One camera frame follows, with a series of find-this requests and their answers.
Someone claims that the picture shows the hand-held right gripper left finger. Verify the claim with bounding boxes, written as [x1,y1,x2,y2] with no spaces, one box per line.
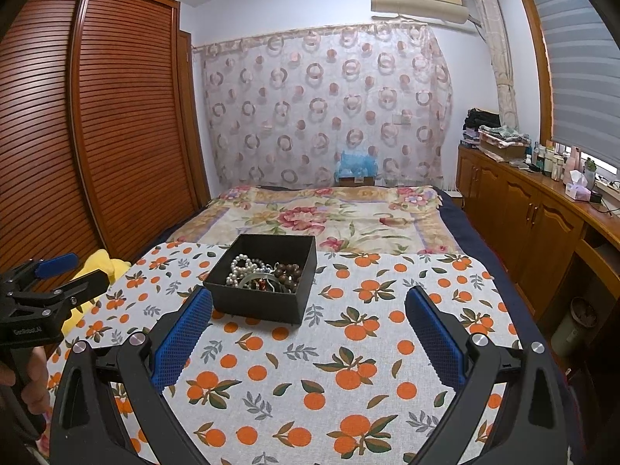
[48,286,215,465]

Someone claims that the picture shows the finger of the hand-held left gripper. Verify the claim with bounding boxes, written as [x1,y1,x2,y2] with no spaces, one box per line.
[0,253,79,296]
[0,270,110,350]

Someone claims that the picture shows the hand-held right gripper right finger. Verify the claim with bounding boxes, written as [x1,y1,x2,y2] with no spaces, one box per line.
[404,286,579,465]

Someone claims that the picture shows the black box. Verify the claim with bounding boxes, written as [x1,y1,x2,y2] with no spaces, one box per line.
[202,233,318,326]

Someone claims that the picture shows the long white pearl necklace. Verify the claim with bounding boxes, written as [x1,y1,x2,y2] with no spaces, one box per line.
[226,253,273,288]

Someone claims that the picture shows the brown wooden bead bracelet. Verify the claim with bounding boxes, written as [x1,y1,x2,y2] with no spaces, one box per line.
[269,262,305,295]

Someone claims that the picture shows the person's left hand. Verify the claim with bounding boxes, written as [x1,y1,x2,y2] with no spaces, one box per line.
[25,346,50,416]

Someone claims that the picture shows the yellow cloth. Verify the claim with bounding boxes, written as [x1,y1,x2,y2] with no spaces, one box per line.
[63,249,129,335]

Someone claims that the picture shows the dark blue bed sheet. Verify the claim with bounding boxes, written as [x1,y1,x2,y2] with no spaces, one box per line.
[433,189,534,344]

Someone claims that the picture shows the orange fruit print cloth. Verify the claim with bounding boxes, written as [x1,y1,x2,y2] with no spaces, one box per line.
[46,239,521,465]

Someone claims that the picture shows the grey trash bin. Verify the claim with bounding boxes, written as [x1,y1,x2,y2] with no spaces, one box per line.
[549,295,601,357]

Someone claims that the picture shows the long wooden cabinet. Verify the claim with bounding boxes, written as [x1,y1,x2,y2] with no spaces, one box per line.
[455,148,620,364]

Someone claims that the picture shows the brown slatted wooden wardrobe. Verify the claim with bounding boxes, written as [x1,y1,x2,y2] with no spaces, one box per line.
[0,0,211,277]

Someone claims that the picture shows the pink tissue box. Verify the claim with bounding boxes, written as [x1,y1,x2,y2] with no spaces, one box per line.
[564,169,589,202]

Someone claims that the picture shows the stack of folded clothes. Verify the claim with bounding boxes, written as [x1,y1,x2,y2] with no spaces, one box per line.
[460,109,532,162]

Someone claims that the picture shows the row of cosmetic bottles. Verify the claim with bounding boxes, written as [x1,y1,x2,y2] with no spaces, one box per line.
[530,138,567,177]

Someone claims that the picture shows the beige patterned side curtain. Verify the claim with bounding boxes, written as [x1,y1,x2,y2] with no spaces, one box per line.
[467,0,519,131]

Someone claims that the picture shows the grey striped window blind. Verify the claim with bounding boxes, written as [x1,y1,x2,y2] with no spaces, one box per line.
[528,0,620,163]

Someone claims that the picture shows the sheer ring pattern curtain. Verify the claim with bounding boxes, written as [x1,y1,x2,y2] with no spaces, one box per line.
[194,22,453,189]

